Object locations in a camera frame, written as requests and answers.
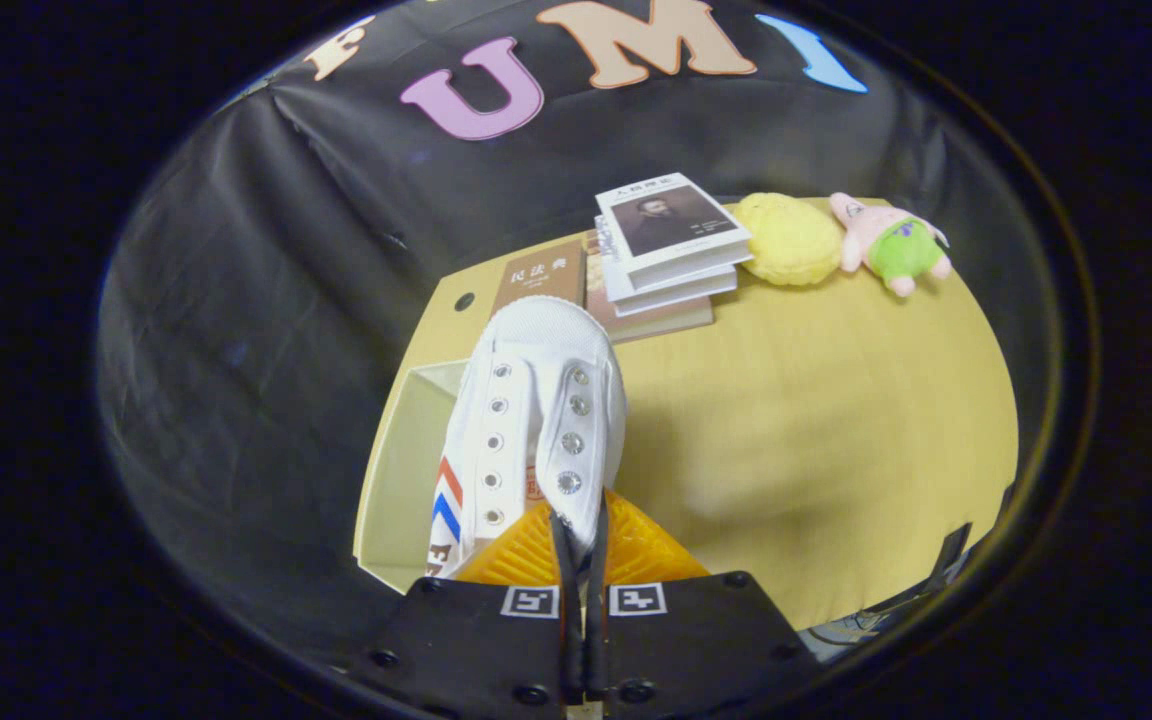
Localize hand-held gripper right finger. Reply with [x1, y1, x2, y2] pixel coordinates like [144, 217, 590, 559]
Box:
[583, 490, 824, 720]

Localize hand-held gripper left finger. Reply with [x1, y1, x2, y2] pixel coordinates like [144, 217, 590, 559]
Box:
[350, 500, 584, 720]

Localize grey fabric storage box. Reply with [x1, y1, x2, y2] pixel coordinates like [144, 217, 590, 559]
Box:
[353, 360, 479, 594]

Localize white canvas shoe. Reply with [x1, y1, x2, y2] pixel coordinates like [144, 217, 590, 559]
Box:
[423, 295, 630, 581]

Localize black flat panel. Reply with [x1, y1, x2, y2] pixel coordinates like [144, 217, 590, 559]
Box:
[871, 522, 974, 613]

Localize pale brown thick book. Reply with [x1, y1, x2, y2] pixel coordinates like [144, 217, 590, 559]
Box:
[583, 232, 716, 345]

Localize thick white book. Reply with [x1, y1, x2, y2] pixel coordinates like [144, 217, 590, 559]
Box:
[596, 228, 740, 319]

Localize brown cover book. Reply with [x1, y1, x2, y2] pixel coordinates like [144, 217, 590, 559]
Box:
[489, 240, 590, 320]

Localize black backdrop cloth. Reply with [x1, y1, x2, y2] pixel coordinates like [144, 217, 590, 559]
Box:
[96, 0, 1042, 681]

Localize yellow round plush cushion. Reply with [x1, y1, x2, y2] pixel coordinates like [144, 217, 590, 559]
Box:
[730, 192, 845, 288]

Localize white book with portrait cover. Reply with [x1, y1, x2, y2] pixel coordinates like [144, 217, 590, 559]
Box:
[594, 172, 754, 292]

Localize pink and green plush toy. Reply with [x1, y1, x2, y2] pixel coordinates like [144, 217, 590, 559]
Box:
[828, 191, 955, 299]

